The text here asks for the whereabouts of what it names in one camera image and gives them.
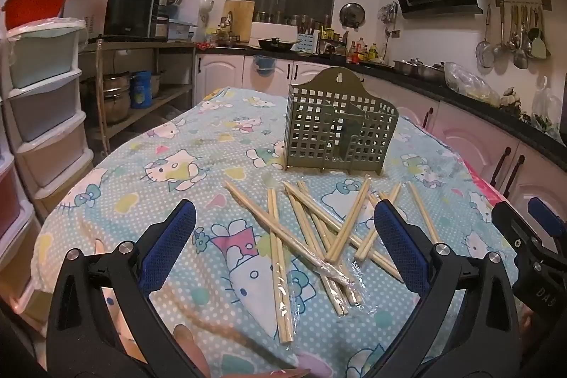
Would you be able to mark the group of condiment bottles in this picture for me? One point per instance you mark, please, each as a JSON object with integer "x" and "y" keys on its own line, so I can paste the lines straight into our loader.
{"x": 363, "y": 52}

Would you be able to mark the wooden cutting board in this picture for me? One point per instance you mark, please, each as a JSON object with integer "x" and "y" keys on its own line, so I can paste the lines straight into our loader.
{"x": 239, "y": 19}

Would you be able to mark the black microwave oven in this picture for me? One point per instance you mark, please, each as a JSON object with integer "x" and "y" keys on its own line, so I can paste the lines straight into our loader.
{"x": 128, "y": 8}

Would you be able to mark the steel kettle pot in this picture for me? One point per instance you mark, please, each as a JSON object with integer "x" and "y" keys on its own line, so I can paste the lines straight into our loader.
{"x": 405, "y": 67}

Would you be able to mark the bunch of wooden chopsticks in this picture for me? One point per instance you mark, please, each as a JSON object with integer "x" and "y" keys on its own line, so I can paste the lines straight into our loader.
{"x": 277, "y": 263}

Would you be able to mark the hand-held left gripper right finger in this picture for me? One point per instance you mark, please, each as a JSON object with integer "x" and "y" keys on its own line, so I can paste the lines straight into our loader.
{"x": 398, "y": 243}

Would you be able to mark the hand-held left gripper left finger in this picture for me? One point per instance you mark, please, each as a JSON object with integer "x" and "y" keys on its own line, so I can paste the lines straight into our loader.
{"x": 170, "y": 247}

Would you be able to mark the hanging pot lid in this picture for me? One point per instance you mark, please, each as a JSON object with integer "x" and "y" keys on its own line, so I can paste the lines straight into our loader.
{"x": 352, "y": 15}

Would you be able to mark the white jug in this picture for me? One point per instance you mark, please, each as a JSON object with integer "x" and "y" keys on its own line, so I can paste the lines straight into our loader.
{"x": 207, "y": 4}

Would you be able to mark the plastic bag of greens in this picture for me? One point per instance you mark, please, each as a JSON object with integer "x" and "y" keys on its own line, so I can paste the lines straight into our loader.
{"x": 545, "y": 112}

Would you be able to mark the light blue container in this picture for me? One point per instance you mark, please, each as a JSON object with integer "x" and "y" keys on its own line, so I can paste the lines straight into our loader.
{"x": 182, "y": 30}

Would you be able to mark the ginger root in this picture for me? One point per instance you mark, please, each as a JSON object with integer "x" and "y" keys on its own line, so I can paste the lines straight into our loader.
{"x": 511, "y": 99}

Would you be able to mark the white rectangular box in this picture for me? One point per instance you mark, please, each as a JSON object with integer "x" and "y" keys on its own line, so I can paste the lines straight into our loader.
{"x": 272, "y": 30}

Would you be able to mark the cartoon cat printed blanket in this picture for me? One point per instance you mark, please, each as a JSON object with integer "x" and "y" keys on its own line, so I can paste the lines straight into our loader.
{"x": 146, "y": 147}

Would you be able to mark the green plastic utensil holder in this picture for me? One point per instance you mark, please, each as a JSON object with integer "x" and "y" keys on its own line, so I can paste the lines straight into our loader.
{"x": 310, "y": 130}

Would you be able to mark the blue canister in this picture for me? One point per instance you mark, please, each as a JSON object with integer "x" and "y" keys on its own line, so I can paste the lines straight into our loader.
{"x": 141, "y": 90}

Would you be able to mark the black wok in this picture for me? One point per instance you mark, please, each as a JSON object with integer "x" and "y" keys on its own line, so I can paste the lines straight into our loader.
{"x": 275, "y": 44}

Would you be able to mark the blue knife holder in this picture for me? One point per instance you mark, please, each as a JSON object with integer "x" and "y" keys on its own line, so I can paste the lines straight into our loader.
{"x": 307, "y": 43}

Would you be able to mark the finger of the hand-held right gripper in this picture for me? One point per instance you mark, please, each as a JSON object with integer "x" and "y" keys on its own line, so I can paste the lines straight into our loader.
{"x": 516, "y": 234}
{"x": 547, "y": 221}

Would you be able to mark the blue hanging bin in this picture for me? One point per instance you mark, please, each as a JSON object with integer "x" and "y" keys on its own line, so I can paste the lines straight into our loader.
{"x": 265, "y": 66}

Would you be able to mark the red plastic basin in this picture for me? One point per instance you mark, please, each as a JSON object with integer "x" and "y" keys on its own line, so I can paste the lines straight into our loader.
{"x": 35, "y": 6}

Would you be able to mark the metal shelf rack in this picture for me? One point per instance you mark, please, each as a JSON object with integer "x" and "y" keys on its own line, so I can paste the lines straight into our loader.
{"x": 146, "y": 46}

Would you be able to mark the steel cooking pot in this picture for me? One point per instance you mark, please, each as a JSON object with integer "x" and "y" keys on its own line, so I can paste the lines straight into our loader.
{"x": 429, "y": 72}

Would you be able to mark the clear plastic bag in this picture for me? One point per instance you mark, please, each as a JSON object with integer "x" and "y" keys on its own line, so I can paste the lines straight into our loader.
{"x": 469, "y": 83}

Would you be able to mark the row of hanging kitchen utensils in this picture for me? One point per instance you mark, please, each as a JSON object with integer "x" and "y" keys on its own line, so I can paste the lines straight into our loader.
{"x": 516, "y": 37}

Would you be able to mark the white base cabinets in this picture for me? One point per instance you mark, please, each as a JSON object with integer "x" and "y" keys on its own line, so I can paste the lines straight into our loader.
{"x": 469, "y": 134}

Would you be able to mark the plastic drawer tower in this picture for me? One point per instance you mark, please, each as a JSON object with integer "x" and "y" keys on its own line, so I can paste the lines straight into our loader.
{"x": 44, "y": 94}

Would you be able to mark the stacked steel pot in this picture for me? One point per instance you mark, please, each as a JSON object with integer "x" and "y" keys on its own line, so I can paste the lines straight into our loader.
{"x": 116, "y": 97}

